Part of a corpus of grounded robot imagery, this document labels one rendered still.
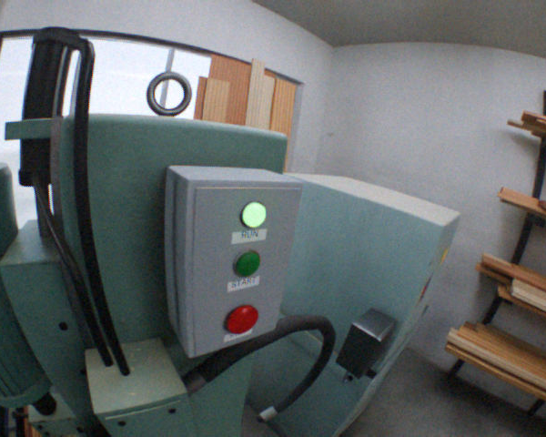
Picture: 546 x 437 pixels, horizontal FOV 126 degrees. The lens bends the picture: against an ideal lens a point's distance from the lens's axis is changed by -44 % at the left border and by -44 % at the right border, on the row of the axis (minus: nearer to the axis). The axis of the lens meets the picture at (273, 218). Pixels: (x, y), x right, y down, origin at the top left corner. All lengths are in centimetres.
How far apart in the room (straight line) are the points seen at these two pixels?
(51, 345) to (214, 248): 26
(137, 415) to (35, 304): 16
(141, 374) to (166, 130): 22
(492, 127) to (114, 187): 213
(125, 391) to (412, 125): 223
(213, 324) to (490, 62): 232
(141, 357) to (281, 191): 21
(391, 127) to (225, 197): 216
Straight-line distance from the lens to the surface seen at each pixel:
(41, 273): 29
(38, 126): 29
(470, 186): 207
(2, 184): 33
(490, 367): 193
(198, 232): 17
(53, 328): 33
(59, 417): 58
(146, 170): 21
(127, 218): 22
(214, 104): 174
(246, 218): 17
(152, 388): 25
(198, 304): 20
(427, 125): 219
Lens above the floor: 151
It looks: 17 degrees down
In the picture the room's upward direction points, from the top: 9 degrees clockwise
